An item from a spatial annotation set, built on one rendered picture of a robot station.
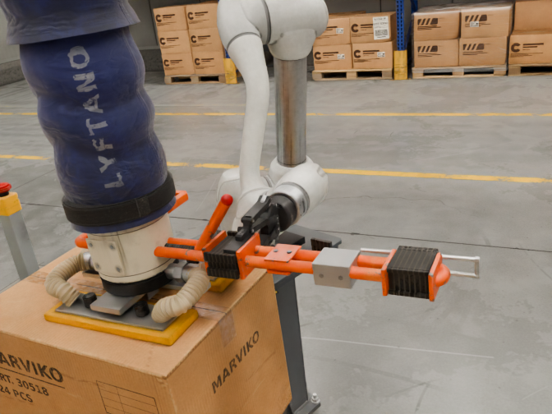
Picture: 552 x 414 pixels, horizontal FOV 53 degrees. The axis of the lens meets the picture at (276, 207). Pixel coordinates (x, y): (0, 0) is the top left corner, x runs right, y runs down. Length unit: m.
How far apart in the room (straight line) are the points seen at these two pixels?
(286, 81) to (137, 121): 0.75
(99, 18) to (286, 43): 0.75
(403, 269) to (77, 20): 0.67
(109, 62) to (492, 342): 2.19
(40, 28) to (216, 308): 0.62
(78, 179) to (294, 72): 0.84
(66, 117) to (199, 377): 0.54
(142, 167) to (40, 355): 0.46
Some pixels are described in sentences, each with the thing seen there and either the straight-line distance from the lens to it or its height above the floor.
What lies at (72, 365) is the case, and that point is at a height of 0.99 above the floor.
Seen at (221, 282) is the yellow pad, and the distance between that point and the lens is 1.23.
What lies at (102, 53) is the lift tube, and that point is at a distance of 1.05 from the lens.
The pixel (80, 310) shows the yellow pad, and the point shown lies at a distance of 1.27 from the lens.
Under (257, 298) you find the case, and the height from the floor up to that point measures 1.00.
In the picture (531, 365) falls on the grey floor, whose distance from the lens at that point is 2.70.
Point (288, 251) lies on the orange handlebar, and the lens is 1.02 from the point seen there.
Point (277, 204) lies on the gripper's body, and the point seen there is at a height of 1.20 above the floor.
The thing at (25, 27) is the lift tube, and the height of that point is 1.63.
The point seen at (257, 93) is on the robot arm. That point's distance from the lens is 1.49.
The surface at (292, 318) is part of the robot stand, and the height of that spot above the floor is 0.45.
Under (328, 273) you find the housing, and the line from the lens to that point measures 0.98.
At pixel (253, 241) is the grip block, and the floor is 1.19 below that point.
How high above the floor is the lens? 1.68
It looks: 23 degrees down
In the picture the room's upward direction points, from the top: 7 degrees counter-clockwise
